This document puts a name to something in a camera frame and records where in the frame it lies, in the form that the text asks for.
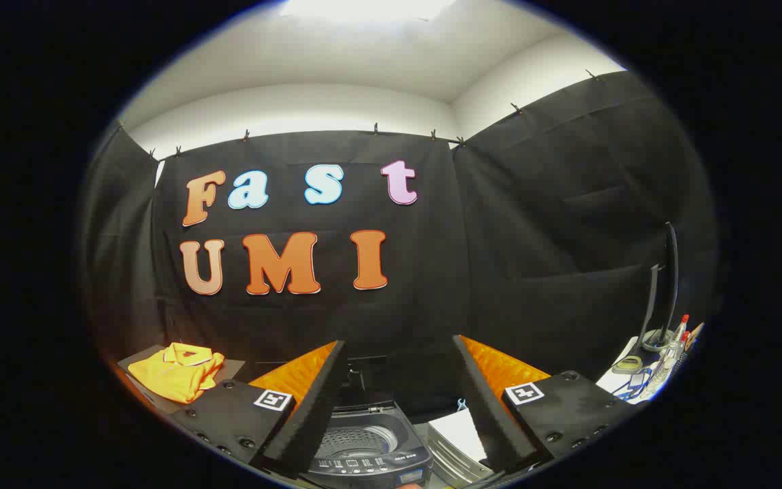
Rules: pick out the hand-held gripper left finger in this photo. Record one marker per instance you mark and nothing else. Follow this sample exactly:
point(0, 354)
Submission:
point(323, 407)

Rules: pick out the black computer monitor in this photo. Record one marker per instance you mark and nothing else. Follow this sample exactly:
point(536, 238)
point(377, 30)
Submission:
point(671, 285)

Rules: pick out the red-capped bottle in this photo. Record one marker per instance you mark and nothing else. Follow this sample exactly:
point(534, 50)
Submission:
point(683, 329)

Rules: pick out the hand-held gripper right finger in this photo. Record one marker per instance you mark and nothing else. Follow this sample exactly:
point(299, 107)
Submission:
point(479, 407)

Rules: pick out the orange polo shirt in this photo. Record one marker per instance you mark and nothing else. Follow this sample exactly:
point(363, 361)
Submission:
point(174, 377)

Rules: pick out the white side table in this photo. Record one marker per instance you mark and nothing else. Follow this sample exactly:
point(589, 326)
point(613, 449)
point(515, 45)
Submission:
point(608, 388)

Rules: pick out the silver ribbed object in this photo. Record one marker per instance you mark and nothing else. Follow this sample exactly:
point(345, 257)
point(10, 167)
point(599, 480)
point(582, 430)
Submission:
point(452, 465)

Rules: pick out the dark grey washing machine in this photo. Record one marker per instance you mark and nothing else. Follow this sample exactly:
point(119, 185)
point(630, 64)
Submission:
point(391, 465)

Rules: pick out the olive tape roll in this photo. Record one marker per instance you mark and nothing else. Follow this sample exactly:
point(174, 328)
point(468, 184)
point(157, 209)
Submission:
point(628, 365)

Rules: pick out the transparent washing machine lid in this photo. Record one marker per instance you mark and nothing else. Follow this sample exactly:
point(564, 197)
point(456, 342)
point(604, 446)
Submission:
point(370, 380)

